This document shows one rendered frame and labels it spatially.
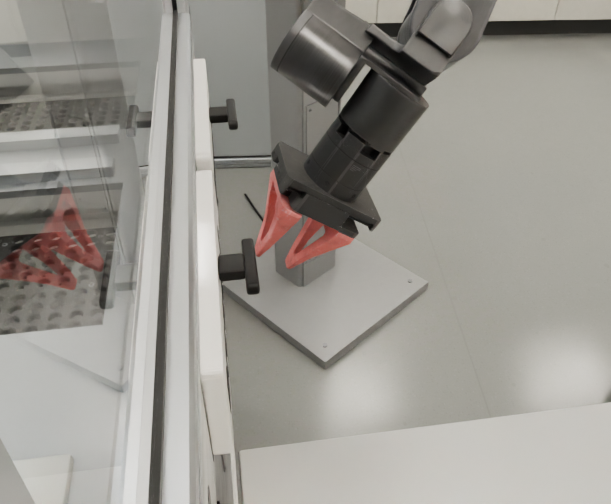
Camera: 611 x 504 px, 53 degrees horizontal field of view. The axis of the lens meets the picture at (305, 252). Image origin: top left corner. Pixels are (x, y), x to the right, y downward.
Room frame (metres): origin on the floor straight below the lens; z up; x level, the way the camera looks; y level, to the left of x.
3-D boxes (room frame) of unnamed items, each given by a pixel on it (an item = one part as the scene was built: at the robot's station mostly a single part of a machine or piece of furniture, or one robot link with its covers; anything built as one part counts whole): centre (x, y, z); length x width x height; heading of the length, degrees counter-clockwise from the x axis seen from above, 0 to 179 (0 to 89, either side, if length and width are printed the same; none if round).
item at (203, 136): (0.75, 0.14, 0.87); 0.29 x 0.02 x 0.11; 8
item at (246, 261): (0.44, 0.06, 0.91); 0.07 x 0.04 x 0.01; 8
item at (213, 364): (0.44, 0.09, 0.87); 0.29 x 0.02 x 0.11; 8
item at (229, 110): (0.75, 0.11, 0.91); 0.07 x 0.04 x 0.01; 8
